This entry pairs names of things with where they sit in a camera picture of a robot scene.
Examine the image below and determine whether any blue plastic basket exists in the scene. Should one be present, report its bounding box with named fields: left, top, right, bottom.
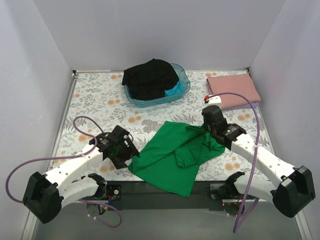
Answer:
left=123, top=63, right=191, bottom=108

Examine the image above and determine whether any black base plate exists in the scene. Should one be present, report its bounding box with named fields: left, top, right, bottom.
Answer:
left=78, top=180, right=248, bottom=211

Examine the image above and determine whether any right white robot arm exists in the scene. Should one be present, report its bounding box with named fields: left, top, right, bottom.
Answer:
left=201, top=105, right=316, bottom=218

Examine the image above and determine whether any green t-shirt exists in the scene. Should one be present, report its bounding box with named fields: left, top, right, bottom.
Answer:
left=128, top=121, right=225, bottom=198

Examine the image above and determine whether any black t-shirt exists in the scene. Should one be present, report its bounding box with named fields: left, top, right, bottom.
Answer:
left=122, top=59, right=179, bottom=101

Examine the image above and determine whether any folded lavender t-shirt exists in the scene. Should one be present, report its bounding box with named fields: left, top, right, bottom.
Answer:
left=237, top=102, right=258, bottom=109

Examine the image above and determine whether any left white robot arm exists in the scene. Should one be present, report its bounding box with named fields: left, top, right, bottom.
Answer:
left=22, top=125, right=140, bottom=224

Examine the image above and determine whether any folded pink t-shirt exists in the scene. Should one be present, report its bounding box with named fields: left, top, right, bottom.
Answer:
left=206, top=73, right=261, bottom=110

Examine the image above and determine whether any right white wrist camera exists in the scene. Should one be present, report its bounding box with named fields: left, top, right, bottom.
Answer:
left=204, top=95, right=222, bottom=107

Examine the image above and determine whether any light blue t-shirt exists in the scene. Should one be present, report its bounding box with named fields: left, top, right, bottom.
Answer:
left=164, top=80, right=184, bottom=97

